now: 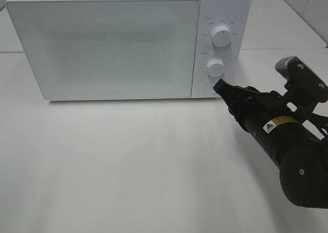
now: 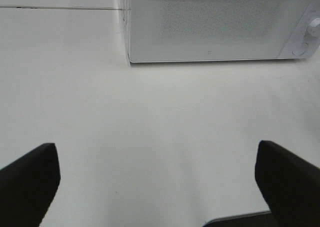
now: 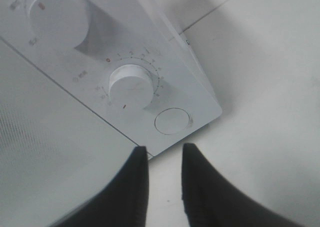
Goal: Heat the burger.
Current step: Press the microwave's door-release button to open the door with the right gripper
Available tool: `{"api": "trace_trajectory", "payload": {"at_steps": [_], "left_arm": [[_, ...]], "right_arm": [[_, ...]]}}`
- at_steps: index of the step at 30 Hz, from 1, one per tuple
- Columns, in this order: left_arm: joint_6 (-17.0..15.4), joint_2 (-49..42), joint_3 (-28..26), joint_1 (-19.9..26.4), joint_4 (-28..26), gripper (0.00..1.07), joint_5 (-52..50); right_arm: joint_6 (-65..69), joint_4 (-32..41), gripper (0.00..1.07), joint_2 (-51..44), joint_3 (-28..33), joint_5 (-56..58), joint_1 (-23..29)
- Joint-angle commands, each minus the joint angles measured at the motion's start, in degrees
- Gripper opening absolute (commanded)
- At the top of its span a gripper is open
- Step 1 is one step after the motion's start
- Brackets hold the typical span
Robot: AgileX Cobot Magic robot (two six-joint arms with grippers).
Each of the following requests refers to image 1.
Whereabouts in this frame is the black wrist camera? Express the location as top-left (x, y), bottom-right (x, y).
top-left (275, 56), bottom-right (327, 113)

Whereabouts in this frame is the black cable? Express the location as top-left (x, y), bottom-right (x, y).
top-left (302, 109), bottom-right (328, 141)

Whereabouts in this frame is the white microwave oven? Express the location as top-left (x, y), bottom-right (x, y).
top-left (6, 0), bottom-right (251, 100)

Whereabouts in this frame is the round white door button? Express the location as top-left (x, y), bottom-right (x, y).
top-left (203, 83), bottom-right (217, 95)

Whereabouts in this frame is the white microwave knob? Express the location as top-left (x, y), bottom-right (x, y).
top-left (211, 24), bottom-right (232, 47)
top-left (206, 59), bottom-right (226, 77)

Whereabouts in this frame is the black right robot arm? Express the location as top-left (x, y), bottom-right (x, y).
top-left (213, 79), bottom-right (327, 209)

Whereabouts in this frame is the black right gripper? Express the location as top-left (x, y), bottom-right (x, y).
top-left (213, 79), bottom-right (284, 128)

